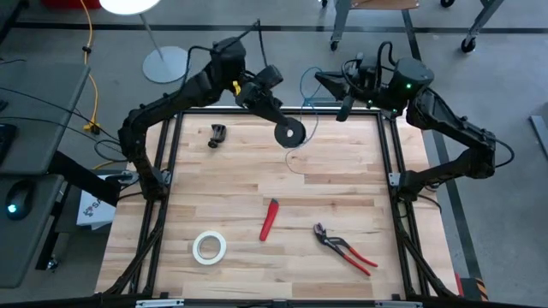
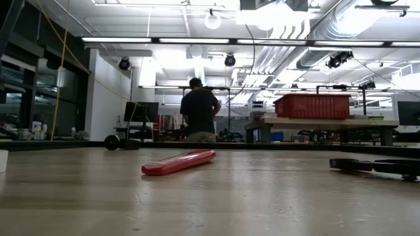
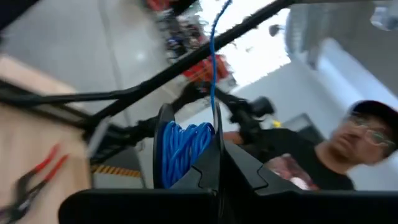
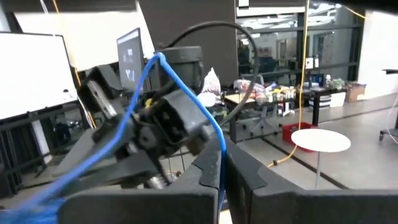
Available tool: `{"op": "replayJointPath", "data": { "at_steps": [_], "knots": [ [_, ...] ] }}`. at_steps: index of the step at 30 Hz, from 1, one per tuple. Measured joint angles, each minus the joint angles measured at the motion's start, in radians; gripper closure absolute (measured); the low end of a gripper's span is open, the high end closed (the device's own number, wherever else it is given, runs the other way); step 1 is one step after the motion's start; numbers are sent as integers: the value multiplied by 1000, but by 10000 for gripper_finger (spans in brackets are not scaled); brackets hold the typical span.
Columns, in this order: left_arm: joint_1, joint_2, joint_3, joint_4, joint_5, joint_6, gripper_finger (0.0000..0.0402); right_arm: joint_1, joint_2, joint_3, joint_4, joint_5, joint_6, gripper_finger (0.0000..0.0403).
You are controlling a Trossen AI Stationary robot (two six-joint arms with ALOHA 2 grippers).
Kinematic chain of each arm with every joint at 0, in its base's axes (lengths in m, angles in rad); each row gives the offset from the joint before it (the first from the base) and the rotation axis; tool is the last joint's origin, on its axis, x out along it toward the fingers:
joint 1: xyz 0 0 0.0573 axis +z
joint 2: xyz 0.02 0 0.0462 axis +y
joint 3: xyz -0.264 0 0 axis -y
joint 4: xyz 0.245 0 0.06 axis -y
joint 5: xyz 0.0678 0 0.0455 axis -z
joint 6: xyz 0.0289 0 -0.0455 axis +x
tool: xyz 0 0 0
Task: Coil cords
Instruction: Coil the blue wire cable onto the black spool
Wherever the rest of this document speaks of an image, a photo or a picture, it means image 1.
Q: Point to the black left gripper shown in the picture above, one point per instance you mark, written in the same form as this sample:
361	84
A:
257	96

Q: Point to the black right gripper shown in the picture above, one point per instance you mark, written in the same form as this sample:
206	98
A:
366	81

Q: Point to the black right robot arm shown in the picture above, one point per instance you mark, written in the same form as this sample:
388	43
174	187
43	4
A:
449	124

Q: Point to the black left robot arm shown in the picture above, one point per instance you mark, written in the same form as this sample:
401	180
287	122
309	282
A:
171	102

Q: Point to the black screw clamp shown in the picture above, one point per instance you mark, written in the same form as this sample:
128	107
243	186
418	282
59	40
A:
217	133

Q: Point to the wooden wheeled workbench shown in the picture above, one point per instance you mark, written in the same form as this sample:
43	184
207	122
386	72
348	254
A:
385	3

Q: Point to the red utility knife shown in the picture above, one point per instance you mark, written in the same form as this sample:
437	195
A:
269	222

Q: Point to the white floor lamp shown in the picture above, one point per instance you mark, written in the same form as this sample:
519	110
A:
164	64

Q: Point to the white tape roll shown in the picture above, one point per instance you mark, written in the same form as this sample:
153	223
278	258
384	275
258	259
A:
195	248

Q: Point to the black diagonal bar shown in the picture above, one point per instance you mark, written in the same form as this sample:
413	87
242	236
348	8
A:
85	177

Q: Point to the white printed box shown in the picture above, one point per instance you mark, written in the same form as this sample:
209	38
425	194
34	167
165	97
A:
96	211

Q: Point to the grey desk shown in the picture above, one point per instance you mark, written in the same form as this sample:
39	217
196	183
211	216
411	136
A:
25	248
43	128

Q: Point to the yellow black striped block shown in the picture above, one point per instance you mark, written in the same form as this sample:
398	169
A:
479	288

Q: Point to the black computer mouse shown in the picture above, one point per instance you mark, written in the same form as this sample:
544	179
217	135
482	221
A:
19	199

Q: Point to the black computer keyboard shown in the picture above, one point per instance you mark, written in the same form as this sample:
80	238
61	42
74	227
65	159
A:
6	143

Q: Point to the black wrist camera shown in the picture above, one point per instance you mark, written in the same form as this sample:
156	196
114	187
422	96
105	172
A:
269	76

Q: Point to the silver aluminium bracket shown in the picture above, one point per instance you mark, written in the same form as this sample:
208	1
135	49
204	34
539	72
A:
394	179
166	177

